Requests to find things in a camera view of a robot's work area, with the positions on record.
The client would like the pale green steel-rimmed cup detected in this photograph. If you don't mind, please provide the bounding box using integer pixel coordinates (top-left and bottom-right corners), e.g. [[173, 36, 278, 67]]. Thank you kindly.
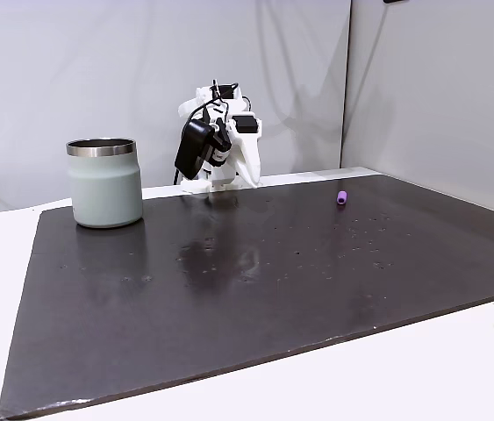
[[66, 138, 144, 229]]

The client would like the black camera cable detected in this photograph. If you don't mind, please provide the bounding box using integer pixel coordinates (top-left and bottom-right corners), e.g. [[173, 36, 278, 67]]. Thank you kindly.
[[180, 80, 253, 146]]

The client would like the black oval camera box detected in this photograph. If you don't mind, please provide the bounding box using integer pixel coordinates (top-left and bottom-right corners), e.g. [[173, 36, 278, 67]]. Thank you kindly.
[[174, 119, 215, 182]]

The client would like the black table mat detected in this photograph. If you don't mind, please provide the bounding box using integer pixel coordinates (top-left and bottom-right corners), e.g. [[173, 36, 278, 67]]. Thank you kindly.
[[0, 174, 494, 421]]

